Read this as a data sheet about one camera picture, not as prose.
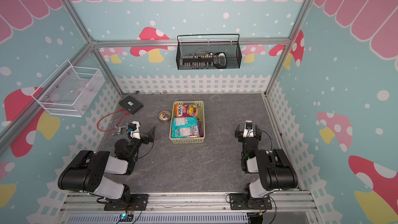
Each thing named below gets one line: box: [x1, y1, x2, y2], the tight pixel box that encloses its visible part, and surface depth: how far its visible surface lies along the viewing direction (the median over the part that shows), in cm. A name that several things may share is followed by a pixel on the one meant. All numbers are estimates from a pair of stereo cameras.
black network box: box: [118, 94, 145, 115], surface depth 115 cm
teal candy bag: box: [171, 116, 199, 138], surface depth 91 cm
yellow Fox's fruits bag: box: [174, 104, 199, 118], surface depth 102 cm
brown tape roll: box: [158, 110, 172, 122], surface depth 108 cm
